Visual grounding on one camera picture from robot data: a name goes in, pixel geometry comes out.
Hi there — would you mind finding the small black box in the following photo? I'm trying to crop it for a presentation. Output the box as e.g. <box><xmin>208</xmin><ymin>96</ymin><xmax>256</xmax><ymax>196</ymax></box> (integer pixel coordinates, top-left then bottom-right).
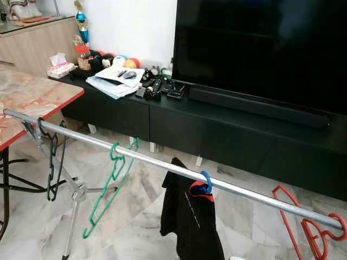
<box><xmin>166</xmin><ymin>84</ymin><xmax>186</xmax><ymax>100</ymax></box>

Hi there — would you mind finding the black TV cabinet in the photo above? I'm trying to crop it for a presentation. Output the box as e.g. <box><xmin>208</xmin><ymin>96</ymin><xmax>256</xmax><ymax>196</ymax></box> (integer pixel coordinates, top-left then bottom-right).
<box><xmin>52</xmin><ymin>73</ymin><xmax>347</xmax><ymax>201</ymax></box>

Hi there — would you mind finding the black white plush toy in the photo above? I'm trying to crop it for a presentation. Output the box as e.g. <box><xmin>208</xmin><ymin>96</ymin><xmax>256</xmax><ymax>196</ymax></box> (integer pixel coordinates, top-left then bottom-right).
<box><xmin>100</xmin><ymin>53</ymin><xmax>115</xmax><ymax>69</ymax></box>

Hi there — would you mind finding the orange ball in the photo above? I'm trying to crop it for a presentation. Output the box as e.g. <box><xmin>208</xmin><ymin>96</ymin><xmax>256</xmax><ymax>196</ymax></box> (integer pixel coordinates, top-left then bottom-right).
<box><xmin>124</xmin><ymin>57</ymin><xmax>140</xmax><ymax>69</ymax></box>

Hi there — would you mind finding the white blue ball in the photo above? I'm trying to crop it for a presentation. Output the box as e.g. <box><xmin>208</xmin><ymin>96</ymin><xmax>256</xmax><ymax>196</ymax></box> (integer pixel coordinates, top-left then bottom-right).
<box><xmin>112</xmin><ymin>55</ymin><xmax>128</xmax><ymax>67</ymax></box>

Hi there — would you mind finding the green plastic hanger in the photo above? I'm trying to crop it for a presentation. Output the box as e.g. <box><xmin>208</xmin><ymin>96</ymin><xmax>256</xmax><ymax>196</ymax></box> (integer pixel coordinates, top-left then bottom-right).
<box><xmin>82</xmin><ymin>138</ymin><xmax>140</xmax><ymax>239</ymax></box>

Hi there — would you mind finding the black soundbar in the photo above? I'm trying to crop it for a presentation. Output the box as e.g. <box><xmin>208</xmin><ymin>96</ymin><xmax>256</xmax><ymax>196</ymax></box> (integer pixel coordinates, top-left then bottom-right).
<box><xmin>189</xmin><ymin>87</ymin><xmax>330</xmax><ymax>129</ymax></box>

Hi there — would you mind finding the red plastic hanger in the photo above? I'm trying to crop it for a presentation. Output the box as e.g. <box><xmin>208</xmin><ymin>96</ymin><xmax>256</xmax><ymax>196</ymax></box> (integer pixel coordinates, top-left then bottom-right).
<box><xmin>272</xmin><ymin>184</ymin><xmax>347</xmax><ymax>260</ymax></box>

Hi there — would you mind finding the black red plush toy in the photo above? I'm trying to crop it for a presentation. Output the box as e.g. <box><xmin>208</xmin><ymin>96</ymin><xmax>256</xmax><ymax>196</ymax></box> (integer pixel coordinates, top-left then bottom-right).
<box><xmin>89</xmin><ymin>50</ymin><xmax>104</xmax><ymax>70</ymax></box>

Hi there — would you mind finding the white tissue box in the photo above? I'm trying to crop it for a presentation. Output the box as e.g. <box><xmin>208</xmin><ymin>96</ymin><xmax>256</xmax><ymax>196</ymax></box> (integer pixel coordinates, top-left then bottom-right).
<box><xmin>47</xmin><ymin>53</ymin><xmax>76</xmax><ymax>79</ymax></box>

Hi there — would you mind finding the white figurine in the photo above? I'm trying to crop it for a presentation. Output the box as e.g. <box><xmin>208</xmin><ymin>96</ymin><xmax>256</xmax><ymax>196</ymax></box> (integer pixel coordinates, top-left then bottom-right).
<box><xmin>8</xmin><ymin>0</ymin><xmax>44</xmax><ymax>22</ymax></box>

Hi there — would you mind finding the light wooden sideboard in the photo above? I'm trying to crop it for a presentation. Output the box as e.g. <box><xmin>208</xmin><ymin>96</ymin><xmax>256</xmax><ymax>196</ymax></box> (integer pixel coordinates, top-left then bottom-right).
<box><xmin>0</xmin><ymin>15</ymin><xmax>82</xmax><ymax>76</ymax></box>

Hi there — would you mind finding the black printed T-shirt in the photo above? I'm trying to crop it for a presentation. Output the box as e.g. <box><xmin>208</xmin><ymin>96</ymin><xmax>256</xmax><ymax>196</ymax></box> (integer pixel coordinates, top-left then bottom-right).
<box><xmin>160</xmin><ymin>157</ymin><xmax>226</xmax><ymax>260</ymax></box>

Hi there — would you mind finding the blue plastic hanger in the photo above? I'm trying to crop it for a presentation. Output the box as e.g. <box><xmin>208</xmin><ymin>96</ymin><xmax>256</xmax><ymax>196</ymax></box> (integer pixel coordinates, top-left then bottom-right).
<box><xmin>200</xmin><ymin>171</ymin><xmax>213</xmax><ymax>194</ymax></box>

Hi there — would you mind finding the silver clothes rack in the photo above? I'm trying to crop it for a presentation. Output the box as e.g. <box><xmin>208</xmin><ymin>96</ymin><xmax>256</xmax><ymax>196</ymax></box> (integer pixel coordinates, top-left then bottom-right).
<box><xmin>3</xmin><ymin>108</ymin><xmax>347</xmax><ymax>260</ymax></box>

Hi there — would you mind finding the black plastic hanger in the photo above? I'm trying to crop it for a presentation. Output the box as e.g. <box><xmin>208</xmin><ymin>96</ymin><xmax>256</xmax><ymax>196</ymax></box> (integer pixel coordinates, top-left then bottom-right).
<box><xmin>37</xmin><ymin>116</ymin><xmax>68</xmax><ymax>202</ymax></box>

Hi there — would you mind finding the white paper stack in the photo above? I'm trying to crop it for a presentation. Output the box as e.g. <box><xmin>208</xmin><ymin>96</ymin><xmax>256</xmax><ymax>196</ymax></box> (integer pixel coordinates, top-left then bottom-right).
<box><xmin>86</xmin><ymin>65</ymin><xmax>146</xmax><ymax>100</ymax></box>

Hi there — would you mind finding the blue gold trophy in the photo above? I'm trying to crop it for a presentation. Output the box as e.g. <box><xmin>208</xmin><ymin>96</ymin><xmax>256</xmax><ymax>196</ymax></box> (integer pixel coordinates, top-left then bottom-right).
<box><xmin>74</xmin><ymin>0</ymin><xmax>90</xmax><ymax>45</ymax></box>

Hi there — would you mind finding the marble folding table red edge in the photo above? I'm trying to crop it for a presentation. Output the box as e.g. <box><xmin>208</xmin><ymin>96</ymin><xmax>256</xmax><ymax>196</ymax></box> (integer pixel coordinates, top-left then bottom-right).
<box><xmin>0</xmin><ymin>64</ymin><xmax>86</xmax><ymax>242</ymax></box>

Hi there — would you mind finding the black television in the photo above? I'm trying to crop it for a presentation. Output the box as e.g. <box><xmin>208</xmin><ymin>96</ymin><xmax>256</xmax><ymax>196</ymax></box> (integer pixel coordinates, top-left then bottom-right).
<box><xmin>172</xmin><ymin>0</ymin><xmax>347</xmax><ymax>115</ymax></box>

